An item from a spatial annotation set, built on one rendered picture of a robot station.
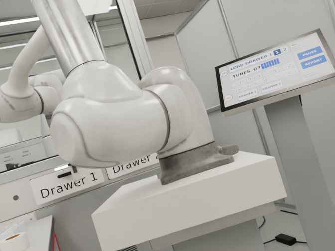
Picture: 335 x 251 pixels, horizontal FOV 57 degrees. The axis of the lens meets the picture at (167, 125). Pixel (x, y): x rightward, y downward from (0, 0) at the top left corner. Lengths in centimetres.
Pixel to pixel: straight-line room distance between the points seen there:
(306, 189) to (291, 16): 123
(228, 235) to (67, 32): 57
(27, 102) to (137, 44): 68
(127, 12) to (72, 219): 103
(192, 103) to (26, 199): 93
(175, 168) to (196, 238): 17
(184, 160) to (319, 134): 174
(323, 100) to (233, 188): 170
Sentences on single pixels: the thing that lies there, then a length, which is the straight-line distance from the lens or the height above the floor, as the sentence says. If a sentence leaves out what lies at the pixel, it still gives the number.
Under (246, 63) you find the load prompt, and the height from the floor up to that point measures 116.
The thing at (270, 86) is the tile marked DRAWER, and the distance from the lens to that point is 146.
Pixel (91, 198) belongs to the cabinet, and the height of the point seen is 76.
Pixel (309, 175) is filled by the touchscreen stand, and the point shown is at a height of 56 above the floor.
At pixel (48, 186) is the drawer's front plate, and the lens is 141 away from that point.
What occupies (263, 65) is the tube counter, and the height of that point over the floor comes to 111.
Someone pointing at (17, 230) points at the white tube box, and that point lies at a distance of 117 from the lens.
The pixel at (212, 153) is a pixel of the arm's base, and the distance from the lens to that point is 75.
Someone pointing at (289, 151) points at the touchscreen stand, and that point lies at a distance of 156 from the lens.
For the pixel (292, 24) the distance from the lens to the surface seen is 235.
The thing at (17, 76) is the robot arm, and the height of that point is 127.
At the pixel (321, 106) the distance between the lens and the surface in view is 230.
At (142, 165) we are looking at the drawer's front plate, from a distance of 147.
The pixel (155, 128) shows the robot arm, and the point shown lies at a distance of 64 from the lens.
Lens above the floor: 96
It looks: 1 degrees up
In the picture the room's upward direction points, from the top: 17 degrees counter-clockwise
